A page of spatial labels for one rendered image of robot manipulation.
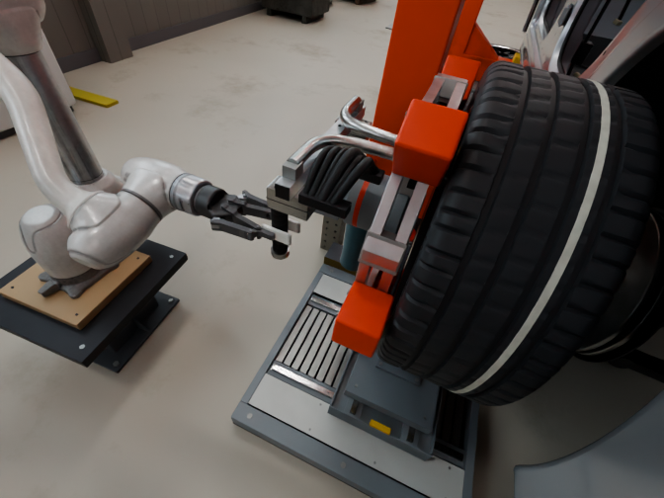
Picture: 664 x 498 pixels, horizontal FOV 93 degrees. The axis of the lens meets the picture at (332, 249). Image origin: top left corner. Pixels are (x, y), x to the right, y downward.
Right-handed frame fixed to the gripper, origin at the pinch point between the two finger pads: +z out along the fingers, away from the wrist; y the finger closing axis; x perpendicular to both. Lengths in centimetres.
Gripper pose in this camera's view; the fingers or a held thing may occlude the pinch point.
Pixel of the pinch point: (282, 228)
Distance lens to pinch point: 70.6
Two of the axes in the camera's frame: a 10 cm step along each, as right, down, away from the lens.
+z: 9.2, 3.5, -2.0
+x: 1.1, -6.8, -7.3
